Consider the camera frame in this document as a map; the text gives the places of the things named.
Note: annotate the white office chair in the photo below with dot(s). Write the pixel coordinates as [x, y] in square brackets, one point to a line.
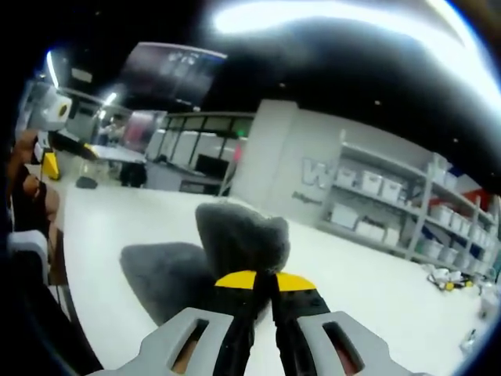
[27, 243]

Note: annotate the hanging wall monitor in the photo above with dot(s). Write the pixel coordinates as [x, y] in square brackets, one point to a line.
[168, 74]

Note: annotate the black desktop monitor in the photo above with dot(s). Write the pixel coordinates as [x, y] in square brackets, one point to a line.
[211, 164]

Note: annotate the person's dark clothed torso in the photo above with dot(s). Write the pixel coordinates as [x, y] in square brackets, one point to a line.
[23, 313]

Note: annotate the grey standing desk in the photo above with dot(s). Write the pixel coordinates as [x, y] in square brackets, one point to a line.
[117, 153]

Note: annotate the grey metal shelving rack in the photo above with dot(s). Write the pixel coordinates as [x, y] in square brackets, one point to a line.
[422, 207]

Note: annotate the pink tag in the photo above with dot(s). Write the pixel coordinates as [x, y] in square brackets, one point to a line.
[238, 150]

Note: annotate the group of white storage boxes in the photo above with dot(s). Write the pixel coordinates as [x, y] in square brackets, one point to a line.
[370, 182]

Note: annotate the person's left hand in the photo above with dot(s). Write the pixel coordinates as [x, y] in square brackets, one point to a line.
[23, 150]

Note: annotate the black round object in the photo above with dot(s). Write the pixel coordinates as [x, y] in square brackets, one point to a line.
[86, 182]

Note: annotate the grey towel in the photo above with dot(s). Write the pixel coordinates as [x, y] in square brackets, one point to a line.
[238, 235]

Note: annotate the long ceiling light strip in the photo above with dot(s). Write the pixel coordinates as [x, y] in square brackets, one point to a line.
[313, 15]

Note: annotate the yellow and black tools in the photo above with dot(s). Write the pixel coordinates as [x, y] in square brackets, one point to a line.
[450, 284]

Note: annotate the green exit sign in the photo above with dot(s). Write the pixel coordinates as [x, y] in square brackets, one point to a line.
[242, 130]

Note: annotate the brown panel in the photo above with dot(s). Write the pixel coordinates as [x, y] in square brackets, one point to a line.
[56, 254]

